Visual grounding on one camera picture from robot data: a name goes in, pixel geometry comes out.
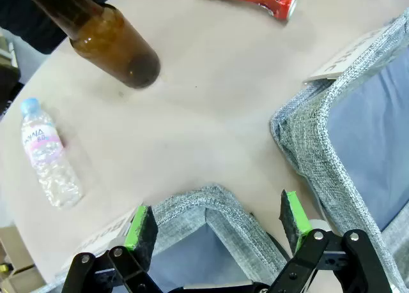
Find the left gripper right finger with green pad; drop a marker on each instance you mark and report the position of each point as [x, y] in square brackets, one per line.
[295, 219]

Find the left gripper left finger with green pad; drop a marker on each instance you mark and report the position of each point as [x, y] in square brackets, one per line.
[140, 238]

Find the clear water bottle pink label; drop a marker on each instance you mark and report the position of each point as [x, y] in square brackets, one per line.
[44, 152]

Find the brown glass bottle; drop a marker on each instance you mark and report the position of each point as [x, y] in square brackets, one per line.
[105, 41]

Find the grey fabric basket Bottle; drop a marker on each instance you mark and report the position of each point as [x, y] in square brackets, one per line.
[223, 210]

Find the grey fabric basket Plastic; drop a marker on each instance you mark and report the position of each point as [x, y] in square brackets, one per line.
[313, 139]

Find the white sign Bottle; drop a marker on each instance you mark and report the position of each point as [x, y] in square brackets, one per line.
[102, 238]

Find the cardboard box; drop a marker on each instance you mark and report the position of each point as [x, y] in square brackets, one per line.
[16, 261]

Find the white sign Plastic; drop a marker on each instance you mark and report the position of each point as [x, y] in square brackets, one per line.
[348, 58]

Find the person in black cardigan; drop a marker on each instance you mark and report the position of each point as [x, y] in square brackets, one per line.
[19, 18]

